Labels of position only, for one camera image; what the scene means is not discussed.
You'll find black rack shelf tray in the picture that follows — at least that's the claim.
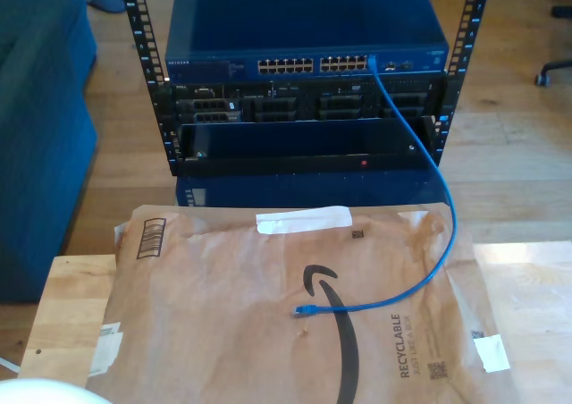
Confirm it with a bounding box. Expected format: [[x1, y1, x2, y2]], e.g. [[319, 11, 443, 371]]
[[172, 115, 442, 177]]

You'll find black rack server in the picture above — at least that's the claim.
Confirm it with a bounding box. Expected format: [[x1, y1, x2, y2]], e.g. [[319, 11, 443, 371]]
[[169, 78, 448, 123]]

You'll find blue network cable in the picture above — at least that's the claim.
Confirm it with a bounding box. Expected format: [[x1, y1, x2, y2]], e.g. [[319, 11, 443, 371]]
[[292, 54, 458, 319]]

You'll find black rack frame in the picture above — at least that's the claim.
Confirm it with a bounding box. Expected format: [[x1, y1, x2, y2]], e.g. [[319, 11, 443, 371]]
[[119, 0, 495, 177]]

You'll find short white tape strip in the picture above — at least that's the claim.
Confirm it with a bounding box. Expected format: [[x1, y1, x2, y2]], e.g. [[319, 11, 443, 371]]
[[472, 333, 511, 374]]

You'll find long white tape strip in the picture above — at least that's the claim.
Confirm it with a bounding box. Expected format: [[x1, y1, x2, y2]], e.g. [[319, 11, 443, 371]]
[[256, 206, 353, 235]]

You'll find blue network switch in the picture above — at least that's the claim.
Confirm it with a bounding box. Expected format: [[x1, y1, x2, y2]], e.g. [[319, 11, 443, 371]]
[[164, 0, 450, 82]]

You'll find dark blue base box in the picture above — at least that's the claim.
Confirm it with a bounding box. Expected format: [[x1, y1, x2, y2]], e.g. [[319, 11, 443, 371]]
[[174, 171, 450, 208]]

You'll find blue slipper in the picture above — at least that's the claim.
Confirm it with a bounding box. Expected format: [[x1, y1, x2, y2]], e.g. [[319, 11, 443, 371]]
[[87, 0, 127, 14]]

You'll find white printed label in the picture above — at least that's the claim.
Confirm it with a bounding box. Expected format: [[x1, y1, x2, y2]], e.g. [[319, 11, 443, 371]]
[[88, 321, 124, 376]]

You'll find black office chair base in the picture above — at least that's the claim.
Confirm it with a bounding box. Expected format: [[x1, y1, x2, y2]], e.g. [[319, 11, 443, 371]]
[[534, 4, 572, 87]]

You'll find blue sofa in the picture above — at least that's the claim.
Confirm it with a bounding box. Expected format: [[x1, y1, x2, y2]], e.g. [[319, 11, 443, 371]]
[[0, 0, 98, 305]]

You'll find brown packing paper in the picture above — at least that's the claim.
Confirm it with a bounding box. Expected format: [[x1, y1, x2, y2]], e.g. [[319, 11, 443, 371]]
[[86, 204, 522, 404]]

